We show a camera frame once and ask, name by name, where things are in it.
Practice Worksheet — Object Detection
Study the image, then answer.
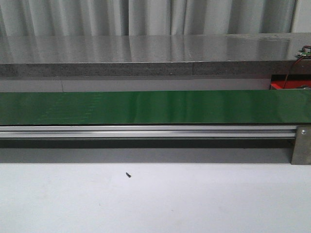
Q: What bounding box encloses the green conveyor belt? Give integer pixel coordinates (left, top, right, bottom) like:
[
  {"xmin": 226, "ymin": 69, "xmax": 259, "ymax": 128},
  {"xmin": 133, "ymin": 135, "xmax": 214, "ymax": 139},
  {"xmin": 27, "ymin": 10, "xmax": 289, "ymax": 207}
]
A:
[{"xmin": 0, "ymin": 89, "xmax": 311, "ymax": 125}]

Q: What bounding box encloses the grey stone-look shelf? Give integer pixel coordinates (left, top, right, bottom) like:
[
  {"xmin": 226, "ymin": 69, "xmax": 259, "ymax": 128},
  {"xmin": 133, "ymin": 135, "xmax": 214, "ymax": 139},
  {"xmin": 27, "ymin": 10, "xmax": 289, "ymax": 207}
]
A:
[{"xmin": 0, "ymin": 33, "xmax": 311, "ymax": 77}]

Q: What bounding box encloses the red bin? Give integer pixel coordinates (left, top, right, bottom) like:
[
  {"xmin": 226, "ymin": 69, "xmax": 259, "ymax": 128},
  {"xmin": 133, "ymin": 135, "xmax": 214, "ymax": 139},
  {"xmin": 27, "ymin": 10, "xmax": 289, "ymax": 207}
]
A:
[{"xmin": 270, "ymin": 74, "xmax": 311, "ymax": 90}]

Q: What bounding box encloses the small green circuit board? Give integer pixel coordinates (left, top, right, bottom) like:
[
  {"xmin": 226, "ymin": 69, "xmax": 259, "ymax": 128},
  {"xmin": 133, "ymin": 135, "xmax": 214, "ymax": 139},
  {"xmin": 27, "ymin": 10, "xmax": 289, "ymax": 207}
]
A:
[{"xmin": 296, "ymin": 47, "xmax": 311, "ymax": 59}]

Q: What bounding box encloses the grey curtain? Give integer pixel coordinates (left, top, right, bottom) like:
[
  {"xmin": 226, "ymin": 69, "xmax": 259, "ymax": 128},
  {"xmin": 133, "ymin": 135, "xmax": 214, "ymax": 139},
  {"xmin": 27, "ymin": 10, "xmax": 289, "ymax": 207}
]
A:
[{"xmin": 0, "ymin": 0, "xmax": 296, "ymax": 36}]

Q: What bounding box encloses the aluminium conveyor rail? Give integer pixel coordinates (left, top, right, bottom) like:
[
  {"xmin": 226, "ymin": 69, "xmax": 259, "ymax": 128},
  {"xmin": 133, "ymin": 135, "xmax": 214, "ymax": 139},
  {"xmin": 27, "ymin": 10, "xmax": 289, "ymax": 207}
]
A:
[{"xmin": 0, "ymin": 125, "xmax": 297, "ymax": 139}]

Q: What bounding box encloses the metal conveyor bracket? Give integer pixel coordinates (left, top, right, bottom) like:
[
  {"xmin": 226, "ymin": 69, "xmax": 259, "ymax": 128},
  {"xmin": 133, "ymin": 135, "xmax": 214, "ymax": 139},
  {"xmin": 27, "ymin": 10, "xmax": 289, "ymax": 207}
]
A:
[{"xmin": 291, "ymin": 125, "xmax": 311, "ymax": 165}]

